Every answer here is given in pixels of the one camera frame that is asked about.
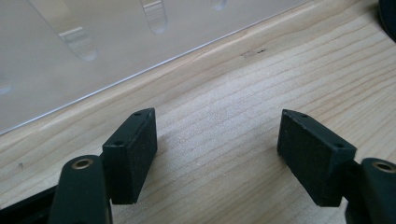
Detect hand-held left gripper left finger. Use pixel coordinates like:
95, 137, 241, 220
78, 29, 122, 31
48, 107, 159, 224

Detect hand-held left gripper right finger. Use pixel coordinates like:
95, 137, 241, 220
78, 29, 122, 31
276, 108, 396, 224

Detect black round object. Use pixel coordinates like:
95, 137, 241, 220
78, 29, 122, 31
377, 0, 396, 43

